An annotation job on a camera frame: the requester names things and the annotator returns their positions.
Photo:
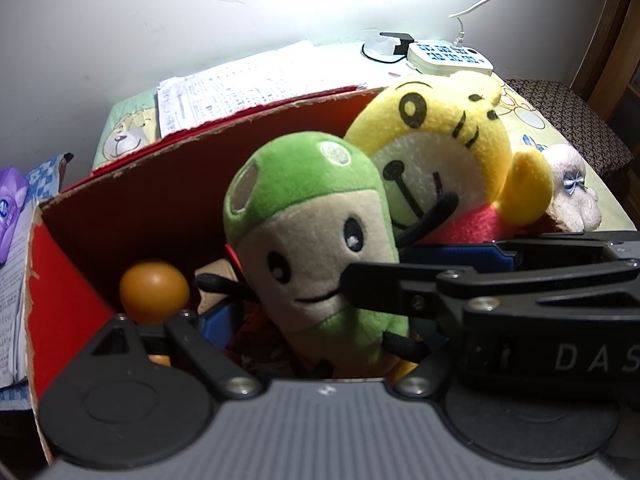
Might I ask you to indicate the green plush toy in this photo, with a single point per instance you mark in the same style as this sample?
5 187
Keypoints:
300 240

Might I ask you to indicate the blue checkered cloth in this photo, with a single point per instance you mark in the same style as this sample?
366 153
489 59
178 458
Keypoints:
45 175

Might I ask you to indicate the brown patterned seat cushion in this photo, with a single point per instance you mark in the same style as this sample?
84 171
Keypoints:
590 120

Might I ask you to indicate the pale pink rabbit plush toy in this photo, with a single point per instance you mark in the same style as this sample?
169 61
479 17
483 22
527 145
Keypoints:
570 172

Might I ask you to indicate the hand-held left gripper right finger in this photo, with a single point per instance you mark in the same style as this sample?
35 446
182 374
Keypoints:
426 380

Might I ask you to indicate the stack of handwritten papers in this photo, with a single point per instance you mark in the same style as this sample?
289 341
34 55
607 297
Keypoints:
240 85

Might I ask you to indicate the yellow tiger plush toy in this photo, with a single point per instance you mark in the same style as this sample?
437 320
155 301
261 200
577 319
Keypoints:
450 110

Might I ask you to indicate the red cardboard box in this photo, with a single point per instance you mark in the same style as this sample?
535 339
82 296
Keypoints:
150 185

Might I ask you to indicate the orange ball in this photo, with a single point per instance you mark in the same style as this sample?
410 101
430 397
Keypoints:
155 287

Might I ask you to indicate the wooden furniture frame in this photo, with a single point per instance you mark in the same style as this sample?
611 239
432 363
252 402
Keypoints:
615 35

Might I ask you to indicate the white power strip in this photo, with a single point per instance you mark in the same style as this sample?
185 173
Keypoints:
450 57

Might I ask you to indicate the black plug adapter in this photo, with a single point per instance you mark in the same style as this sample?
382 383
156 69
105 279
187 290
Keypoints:
397 39

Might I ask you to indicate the purple tissue packet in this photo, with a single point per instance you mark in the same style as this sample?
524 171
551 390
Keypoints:
12 210

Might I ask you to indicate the printed paper sheets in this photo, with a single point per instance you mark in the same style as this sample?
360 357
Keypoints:
10 310

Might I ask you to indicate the pinkish brown plush toy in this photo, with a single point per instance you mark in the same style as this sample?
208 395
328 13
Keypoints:
215 280

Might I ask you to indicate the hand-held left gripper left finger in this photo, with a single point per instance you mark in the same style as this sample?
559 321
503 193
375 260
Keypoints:
217 326

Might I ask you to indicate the cartoon printed bed sheet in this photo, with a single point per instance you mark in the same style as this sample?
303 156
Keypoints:
535 110

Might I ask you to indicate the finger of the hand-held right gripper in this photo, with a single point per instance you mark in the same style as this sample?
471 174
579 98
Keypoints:
457 256
380 285

